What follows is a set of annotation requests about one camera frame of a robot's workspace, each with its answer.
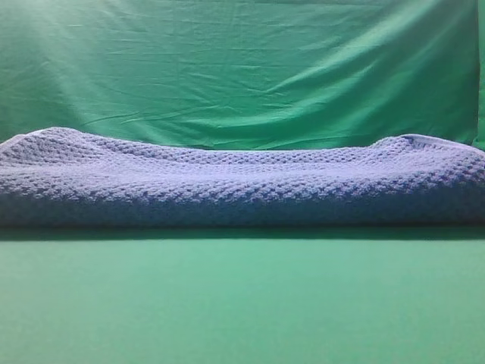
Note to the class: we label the green backdrop cloth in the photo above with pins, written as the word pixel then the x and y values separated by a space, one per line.
pixel 245 74

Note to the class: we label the blue waffle-weave towel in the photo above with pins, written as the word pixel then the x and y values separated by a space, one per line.
pixel 61 177

